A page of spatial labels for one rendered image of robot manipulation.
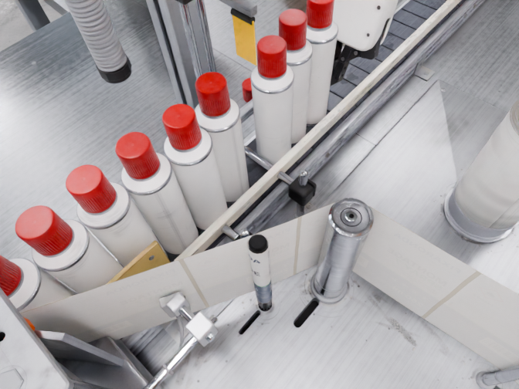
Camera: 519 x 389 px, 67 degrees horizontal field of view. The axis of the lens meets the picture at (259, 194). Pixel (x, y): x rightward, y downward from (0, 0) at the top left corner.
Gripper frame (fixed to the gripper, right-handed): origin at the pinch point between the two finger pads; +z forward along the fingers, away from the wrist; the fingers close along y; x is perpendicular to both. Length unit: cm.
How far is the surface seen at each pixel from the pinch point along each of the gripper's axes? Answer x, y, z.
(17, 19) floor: 43, -222, 84
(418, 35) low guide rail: 18.8, 4.2, -3.7
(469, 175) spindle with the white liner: -6.7, 24.4, 0.5
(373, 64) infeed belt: 13.2, 0.6, 2.0
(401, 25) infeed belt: 25.0, -1.3, -2.3
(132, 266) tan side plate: -39.7, 3.8, 10.2
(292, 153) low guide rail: -12.9, 3.9, 7.8
